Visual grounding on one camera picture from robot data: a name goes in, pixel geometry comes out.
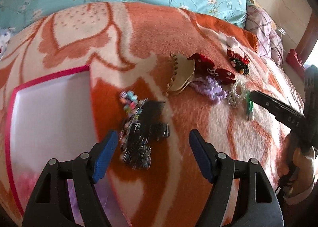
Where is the green braided hair tie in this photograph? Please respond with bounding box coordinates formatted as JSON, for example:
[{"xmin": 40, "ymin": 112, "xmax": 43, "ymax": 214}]
[{"xmin": 244, "ymin": 90, "xmax": 255, "ymax": 122}]

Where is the black hair comb clip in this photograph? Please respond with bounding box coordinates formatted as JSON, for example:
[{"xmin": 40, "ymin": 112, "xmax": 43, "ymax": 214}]
[{"xmin": 119, "ymin": 99, "xmax": 170, "ymax": 169}]

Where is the white pearl scrunchie bracelet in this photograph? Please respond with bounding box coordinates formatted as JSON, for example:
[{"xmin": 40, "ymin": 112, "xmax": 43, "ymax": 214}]
[{"xmin": 226, "ymin": 82, "xmax": 248, "ymax": 109}]

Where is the purple cartoon pompom hair tie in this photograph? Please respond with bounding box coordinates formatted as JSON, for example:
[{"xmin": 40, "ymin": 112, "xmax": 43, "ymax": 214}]
[{"xmin": 189, "ymin": 75, "xmax": 228, "ymax": 105}]

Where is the black red crochet hair clip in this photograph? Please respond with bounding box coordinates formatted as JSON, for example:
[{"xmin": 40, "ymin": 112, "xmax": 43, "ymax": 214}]
[{"xmin": 227, "ymin": 49, "xmax": 250, "ymax": 76}]

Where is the dark red velvet bow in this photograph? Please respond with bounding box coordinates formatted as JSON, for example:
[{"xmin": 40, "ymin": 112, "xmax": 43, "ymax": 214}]
[{"xmin": 188, "ymin": 53, "xmax": 236, "ymax": 85}]

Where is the beige claw hair clip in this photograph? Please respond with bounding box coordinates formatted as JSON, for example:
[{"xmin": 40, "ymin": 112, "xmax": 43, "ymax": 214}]
[{"xmin": 166, "ymin": 53, "xmax": 196, "ymax": 96}]

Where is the purple lace flower scrunchie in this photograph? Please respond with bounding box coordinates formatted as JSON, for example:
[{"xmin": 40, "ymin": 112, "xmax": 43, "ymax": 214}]
[{"xmin": 67, "ymin": 176, "xmax": 129, "ymax": 226}]

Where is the pink lace flower scrunchie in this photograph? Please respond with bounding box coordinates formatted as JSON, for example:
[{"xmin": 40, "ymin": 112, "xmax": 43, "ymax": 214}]
[{"xmin": 16, "ymin": 173, "xmax": 39, "ymax": 210}]

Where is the person's right hand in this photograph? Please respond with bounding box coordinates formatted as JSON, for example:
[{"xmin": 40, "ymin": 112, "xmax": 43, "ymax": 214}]
[{"xmin": 277, "ymin": 134, "xmax": 317, "ymax": 206}]

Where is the red cloth item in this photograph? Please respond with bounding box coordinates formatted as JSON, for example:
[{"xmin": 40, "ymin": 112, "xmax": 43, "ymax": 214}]
[{"xmin": 286, "ymin": 49, "xmax": 305, "ymax": 80}]

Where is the red shallow box lid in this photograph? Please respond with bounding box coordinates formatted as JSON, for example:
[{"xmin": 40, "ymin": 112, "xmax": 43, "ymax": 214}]
[{"xmin": 4, "ymin": 65, "xmax": 132, "ymax": 227}]

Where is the pink purple plaid pillow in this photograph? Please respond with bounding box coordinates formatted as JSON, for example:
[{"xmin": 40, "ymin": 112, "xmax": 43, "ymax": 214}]
[{"xmin": 245, "ymin": 5, "xmax": 283, "ymax": 68}]

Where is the orange white fleece blanket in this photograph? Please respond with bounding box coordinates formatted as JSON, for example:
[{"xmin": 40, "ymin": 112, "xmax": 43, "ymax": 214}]
[{"xmin": 1, "ymin": 2, "xmax": 303, "ymax": 226}]

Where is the blue bear print pillow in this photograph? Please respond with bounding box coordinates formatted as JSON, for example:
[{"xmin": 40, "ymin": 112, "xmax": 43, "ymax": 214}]
[{"xmin": 0, "ymin": 27, "xmax": 15, "ymax": 58}]

